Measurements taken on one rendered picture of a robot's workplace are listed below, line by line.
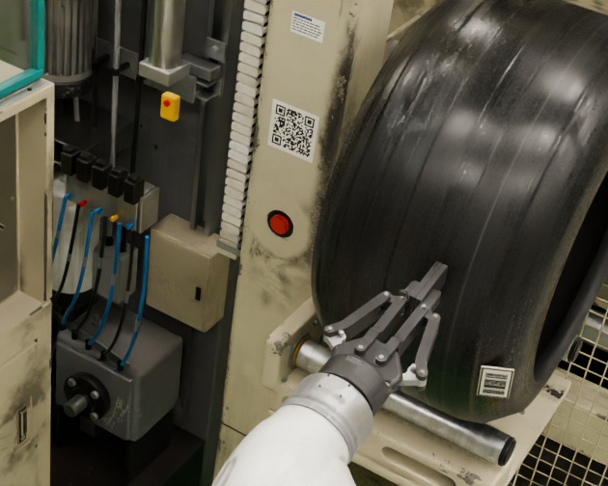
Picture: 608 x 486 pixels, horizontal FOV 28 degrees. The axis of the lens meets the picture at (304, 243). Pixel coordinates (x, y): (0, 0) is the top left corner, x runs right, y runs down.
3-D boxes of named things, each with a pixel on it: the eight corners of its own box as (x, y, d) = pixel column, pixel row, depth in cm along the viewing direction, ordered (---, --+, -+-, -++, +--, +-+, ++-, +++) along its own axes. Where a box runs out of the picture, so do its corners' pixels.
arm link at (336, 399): (275, 389, 121) (306, 353, 125) (272, 445, 127) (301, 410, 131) (354, 428, 118) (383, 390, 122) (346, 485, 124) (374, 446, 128)
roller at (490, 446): (290, 346, 178) (306, 330, 181) (287, 368, 181) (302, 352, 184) (507, 451, 165) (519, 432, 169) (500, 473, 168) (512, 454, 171)
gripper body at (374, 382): (378, 395, 122) (420, 340, 128) (307, 361, 125) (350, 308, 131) (372, 443, 127) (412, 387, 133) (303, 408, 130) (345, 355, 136)
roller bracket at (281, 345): (258, 388, 180) (265, 337, 174) (381, 265, 210) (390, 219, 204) (277, 396, 179) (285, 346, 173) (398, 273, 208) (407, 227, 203)
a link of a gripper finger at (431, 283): (415, 298, 136) (421, 300, 136) (442, 262, 141) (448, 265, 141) (412, 316, 138) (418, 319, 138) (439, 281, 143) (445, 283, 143)
